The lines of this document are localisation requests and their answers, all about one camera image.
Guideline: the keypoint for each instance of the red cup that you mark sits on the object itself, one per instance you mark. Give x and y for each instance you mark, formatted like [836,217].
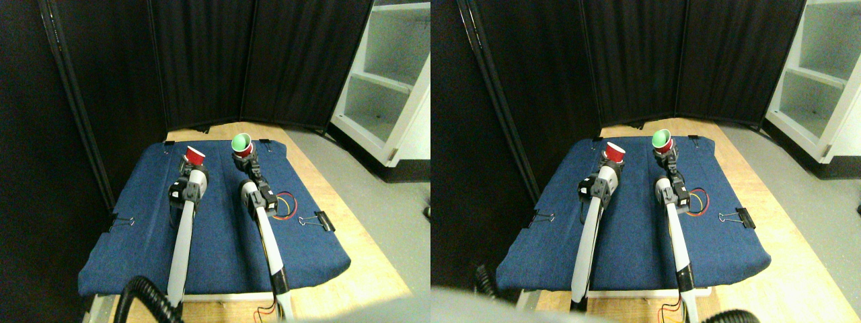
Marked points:
[666,147]
[195,157]
[246,151]
[614,154]

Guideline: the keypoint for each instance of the green ball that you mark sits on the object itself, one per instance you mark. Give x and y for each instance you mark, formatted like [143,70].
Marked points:
[660,138]
[240,142]

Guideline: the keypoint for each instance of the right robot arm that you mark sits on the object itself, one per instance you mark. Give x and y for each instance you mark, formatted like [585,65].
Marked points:
[269,235]
[678,235]

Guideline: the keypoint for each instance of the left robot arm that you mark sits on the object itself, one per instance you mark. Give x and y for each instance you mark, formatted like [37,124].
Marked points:
[183,235]
[592,229]

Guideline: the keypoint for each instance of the dark blue cloth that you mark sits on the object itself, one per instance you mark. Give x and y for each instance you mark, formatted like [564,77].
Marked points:
[632,256]
[222,256]

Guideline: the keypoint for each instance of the white shelf unit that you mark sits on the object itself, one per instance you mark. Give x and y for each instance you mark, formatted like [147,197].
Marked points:
[403,114]
[834,108]

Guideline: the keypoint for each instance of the black curtain stand pole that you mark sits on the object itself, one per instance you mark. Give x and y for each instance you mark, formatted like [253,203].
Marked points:
[79,114]
[499,108]

